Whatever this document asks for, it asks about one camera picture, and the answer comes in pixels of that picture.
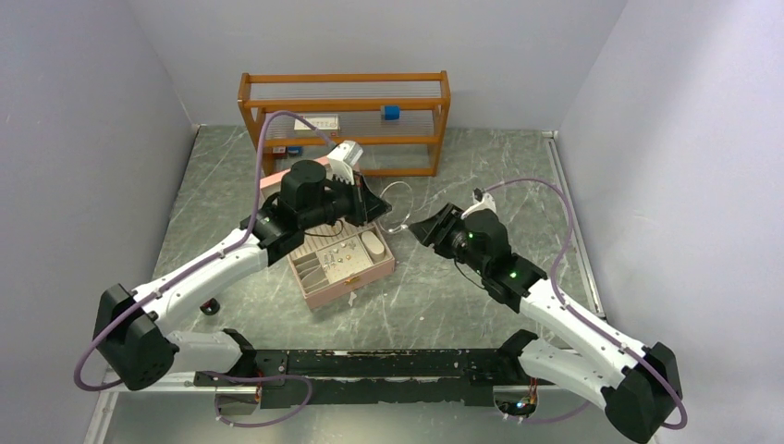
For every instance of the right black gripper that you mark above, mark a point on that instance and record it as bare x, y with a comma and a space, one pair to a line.
435, 229

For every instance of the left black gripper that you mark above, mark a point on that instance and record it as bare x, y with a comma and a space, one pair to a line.
366, 205

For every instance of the pink jewelry box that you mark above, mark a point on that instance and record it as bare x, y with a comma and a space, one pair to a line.
343, 269

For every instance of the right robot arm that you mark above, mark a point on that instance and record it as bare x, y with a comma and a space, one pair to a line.
636, 385

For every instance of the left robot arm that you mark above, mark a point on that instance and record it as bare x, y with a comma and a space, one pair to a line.
136, 331

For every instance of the beige watch pillow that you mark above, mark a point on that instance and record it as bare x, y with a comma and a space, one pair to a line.
373, 245

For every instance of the orange wooden shelf rack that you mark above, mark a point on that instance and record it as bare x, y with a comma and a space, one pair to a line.
269, 103

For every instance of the white red-print box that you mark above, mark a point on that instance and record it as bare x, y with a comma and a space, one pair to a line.
327, 123

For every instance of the blue cube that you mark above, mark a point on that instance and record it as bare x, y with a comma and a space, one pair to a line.
390, 112

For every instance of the red emergency stop button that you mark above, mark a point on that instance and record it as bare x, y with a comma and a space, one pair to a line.
211, 307

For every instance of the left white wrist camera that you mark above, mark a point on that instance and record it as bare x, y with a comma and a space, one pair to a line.
342, 160

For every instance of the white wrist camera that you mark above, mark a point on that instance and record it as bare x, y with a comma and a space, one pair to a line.
342, 160
481, 200

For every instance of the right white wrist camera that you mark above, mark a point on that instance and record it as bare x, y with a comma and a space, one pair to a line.
481, 200

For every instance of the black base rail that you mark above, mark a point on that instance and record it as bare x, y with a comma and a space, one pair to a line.
473, 377

